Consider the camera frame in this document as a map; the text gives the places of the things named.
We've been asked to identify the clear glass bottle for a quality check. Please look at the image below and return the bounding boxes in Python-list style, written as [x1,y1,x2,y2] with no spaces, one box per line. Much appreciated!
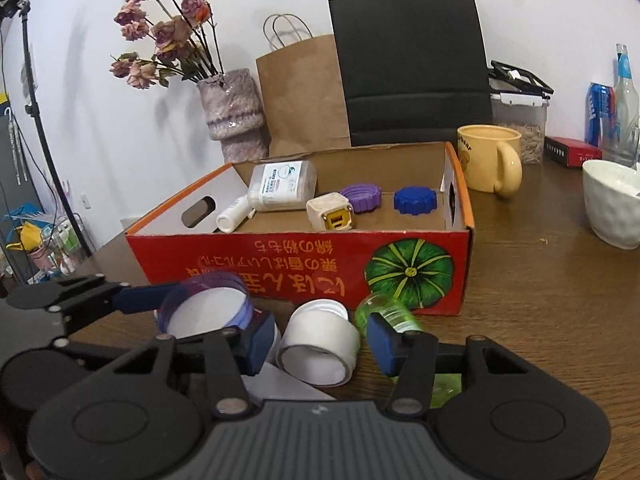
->
[602,43,640,169]

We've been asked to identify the dried pink roses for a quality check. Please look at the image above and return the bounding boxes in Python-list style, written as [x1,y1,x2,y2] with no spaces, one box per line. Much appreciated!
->
[110,0,226,90]

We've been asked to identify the blue ridged lid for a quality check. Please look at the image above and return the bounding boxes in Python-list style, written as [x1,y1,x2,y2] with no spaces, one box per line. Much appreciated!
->
[393,186,439,217]

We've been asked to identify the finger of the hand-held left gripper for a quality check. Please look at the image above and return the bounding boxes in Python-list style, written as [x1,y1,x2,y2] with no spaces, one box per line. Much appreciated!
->
[50,332,213,362]
[6,274,178,335]

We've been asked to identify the white ribbed bowl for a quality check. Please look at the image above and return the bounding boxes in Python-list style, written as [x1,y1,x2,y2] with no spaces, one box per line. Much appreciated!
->
[581,160,640,251]

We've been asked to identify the brown paper bag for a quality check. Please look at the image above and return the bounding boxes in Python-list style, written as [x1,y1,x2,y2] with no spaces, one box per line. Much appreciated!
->
[256,14,352,157]

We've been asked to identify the blue drink can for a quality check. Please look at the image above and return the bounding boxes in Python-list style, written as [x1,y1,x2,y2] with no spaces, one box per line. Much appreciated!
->
[585,81,617,148]

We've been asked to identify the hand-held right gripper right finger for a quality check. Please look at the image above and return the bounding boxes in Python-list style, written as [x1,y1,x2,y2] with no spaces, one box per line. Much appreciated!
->
[366,312,528,418]

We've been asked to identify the yellow mug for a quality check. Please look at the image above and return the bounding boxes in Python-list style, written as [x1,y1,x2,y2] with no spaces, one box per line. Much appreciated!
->
[456,125,524,196]

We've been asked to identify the black paper bag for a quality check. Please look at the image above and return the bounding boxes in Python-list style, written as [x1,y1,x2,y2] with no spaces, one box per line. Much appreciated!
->
[328,0,494,149]

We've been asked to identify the wire storage rack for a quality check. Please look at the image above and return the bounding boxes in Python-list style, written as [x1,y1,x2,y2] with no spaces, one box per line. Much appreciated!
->
[27,212,92,281]

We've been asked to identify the mottled pink vase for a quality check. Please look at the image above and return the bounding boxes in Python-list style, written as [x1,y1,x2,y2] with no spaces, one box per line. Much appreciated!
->
[196,68,271,164]

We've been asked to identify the small red box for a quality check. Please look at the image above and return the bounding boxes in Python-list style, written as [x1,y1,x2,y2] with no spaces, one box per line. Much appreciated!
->
[544,136,604,167]

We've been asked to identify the white tape roll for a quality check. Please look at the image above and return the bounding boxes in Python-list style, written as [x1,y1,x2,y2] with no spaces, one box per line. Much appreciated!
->
[276,299,362,388]

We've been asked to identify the large white jar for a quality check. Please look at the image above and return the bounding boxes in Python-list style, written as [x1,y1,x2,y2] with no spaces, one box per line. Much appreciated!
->
[247,160,319,212]

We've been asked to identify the clear container black lid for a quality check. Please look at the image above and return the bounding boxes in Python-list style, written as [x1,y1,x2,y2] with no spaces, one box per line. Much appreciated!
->
[487,60,555,165]

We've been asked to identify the green spray bottle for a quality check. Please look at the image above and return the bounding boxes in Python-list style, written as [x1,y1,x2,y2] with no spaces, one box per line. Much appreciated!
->
[354,294,463,409]

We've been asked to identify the blue packet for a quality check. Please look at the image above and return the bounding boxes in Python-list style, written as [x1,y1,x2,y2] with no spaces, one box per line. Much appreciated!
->
[4,202,46,226]

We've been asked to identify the black light stand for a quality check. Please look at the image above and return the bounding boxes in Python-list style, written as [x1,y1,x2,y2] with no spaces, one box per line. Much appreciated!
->
[15,0,97,261]

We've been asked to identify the small white bottle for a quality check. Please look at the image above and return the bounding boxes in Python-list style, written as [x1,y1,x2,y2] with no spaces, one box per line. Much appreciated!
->
[216,195,257,234]

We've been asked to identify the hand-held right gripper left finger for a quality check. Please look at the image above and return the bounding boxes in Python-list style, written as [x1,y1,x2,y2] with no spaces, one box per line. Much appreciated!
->
[112,316,277,421]

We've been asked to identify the red cardboard box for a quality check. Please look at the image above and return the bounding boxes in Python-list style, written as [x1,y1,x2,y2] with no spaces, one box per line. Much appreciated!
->
[125,141,475,317]

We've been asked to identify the purple ridged lid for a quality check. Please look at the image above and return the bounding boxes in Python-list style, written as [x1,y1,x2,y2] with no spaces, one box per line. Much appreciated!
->
[340,183,383,215]

